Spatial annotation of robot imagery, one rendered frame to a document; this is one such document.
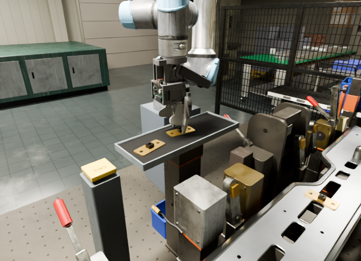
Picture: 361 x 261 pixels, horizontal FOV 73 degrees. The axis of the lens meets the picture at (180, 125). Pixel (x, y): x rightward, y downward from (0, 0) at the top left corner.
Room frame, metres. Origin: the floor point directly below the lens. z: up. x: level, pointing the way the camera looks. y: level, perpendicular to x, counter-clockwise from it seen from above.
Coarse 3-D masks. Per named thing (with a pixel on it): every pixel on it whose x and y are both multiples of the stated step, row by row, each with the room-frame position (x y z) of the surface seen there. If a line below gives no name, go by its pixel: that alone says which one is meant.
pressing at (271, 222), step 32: (352, 128) 1.02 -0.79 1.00; (352, 160) 0.75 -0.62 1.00; (288, 192) 0.57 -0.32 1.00; (320, 192) 0.58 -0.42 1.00; (352, 192) 0.57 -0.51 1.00; (256, 224) 0.45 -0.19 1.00; (288, 224) 0.45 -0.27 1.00; (320, 224) 0.45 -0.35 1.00; (352, 224) 0.46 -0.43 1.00; (224, 256) 0.37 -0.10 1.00; (256, 256) 0.37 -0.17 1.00; (288, 256) 0.37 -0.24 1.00; (320, 256) 0.37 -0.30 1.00
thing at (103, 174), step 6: (96, 162) 0.49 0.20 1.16; (102, 162) 0.49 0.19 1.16; (108, 162) 0.49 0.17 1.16; (84, 168) 0.46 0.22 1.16; (90, 168) 0.46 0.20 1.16; (96, 168) 0.46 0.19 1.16; (102, 168) 0.46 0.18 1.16; (108, 168) 0.46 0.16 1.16; (114, 168) 0.47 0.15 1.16; (90, 174) 0.44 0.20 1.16; (96, 174) 0.44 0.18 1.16; (102, 174) 0.44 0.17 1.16; (108, 174) 0.45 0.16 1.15
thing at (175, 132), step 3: (189, 126) 0.69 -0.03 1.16; (174, 129) 0.67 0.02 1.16; (177, 129) 0.66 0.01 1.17; (180, 129) 0.65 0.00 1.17; (186, 129) 0.67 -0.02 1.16; (189, 129) 0.67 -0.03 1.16; (192, 129) 0.67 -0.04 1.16; (168, 132) 0.65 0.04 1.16; (171, 132) 0.65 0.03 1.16; (174, 132) 0.65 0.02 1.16; (177, 132) 0.65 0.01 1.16; (180, 132) 0.65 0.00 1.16; (186, 132) 0.65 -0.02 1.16; (189, 132) 0.65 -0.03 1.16; (171, 135) 0.63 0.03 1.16; (174, 135) 0.63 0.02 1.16; (177, 135) 0.63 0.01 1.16
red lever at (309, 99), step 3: (309, 96) 1.04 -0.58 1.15; (309, 99) 1.03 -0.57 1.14; (312, 99) 1.03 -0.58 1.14; (309, 102) 1.03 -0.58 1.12; (312, 102) 1.02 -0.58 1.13; (315, 102) 1.02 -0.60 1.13; (315, 105) 1.01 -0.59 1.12; (318, 105) 1.01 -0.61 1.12; (318, 108) 1.00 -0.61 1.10; (321, 108) 1.00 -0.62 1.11; (321, 111) 0.99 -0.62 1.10; (324, 111) 0.99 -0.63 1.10; (324, 114) 0.98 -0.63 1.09; (327, 114) 0.98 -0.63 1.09; (327, 117) 0.97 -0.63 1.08
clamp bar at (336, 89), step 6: (330, 90) 0.98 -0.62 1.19; (336, 90) 0.96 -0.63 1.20; (342, 90) 0.95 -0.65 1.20; (336, 96) 0.95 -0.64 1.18; (336, 102) 0.95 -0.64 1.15; (330, 108) 0.96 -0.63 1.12; (336, 108) 0.97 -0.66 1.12; (330, 114) 0.96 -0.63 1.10; (336, 114) 0.96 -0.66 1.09; (336, 120) 0.96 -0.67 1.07
